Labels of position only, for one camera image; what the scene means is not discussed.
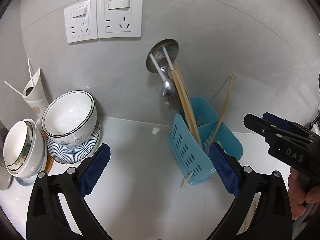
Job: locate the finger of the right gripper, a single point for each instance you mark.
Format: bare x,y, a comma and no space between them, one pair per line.
272,136
286,125

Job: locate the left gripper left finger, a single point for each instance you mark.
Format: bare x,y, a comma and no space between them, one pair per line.
46,218

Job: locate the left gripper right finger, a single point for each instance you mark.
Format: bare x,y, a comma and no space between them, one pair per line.
261,207

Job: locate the right human hand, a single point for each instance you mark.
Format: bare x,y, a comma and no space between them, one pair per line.
298,196

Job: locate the wooden chopstick leaning alone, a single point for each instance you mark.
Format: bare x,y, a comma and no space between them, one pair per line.
222,114

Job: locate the steel kettle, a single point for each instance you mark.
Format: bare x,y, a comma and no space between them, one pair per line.
5,176

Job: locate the wooden tray under bowls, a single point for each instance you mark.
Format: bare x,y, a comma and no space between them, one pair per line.
50,160

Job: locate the stacked white bowls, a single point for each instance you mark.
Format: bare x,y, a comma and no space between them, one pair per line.
25,150

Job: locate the blue striped plate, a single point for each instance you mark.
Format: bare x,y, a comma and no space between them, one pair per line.
70,155

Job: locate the blue plastic utensil holder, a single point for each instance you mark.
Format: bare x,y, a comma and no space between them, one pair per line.
192,158

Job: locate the chopstick under holder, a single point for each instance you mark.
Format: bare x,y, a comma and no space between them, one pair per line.
186,180

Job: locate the steel spoon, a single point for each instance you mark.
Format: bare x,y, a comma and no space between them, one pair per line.
171,97

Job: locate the white toothpick holder cup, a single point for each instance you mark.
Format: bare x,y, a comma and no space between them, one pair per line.
33,93

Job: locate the white chopstick left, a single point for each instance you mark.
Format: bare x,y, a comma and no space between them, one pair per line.
162,75

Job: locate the white chopstick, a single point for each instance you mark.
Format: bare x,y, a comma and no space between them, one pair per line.
162,75
168,58

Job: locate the white chopstick right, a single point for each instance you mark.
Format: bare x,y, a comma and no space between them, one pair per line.
168,58

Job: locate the steel ladle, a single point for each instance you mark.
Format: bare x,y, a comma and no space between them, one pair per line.
172,49

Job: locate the right white wall socket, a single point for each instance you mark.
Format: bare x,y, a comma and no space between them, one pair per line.
119,18

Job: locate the white wall socket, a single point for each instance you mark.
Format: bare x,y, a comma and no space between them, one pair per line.
81,21
119,18

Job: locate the left white wall socket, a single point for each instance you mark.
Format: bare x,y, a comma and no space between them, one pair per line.
81,21

